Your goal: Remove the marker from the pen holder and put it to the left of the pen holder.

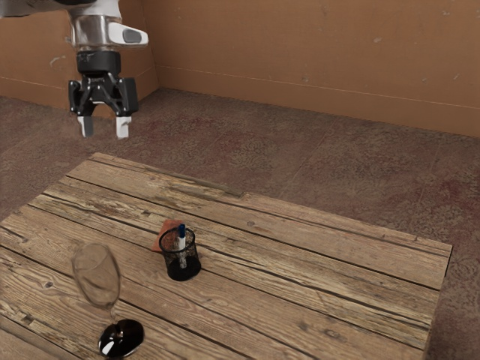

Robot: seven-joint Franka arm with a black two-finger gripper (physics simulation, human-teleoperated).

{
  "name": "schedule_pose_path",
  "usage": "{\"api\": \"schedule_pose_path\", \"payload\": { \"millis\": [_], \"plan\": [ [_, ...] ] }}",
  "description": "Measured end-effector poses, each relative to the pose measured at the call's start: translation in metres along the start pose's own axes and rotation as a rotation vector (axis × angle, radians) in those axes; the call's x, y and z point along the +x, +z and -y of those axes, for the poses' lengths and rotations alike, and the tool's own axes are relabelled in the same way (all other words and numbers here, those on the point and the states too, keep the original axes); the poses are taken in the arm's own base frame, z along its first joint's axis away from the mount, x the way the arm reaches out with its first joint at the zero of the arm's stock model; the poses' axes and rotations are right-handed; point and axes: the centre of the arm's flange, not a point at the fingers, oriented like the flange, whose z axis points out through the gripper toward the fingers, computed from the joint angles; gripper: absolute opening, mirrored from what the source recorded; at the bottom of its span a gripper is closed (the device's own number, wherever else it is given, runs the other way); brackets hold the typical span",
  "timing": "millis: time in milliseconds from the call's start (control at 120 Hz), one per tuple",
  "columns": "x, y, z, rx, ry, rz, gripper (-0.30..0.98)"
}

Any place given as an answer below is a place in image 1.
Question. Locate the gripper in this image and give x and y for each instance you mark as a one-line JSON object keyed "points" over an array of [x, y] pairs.
{"points": [[98, 63]]}

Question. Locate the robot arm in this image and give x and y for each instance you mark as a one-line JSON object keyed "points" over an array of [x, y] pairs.
{"points": [[93, 26]]}

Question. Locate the orange brown flat block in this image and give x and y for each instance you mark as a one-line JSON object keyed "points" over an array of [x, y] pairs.
{"points": [[160, 238]]}

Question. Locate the white pen with blue cap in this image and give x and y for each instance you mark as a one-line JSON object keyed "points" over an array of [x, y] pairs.
{"points": [[181, 240]]}

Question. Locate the black mesh pen holder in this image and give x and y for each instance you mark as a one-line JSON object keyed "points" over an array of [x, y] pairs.
{"points": [[180, 258]]}

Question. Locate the clear wine glass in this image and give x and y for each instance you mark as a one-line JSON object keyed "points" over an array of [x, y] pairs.
{"points": [[99, 285]]}

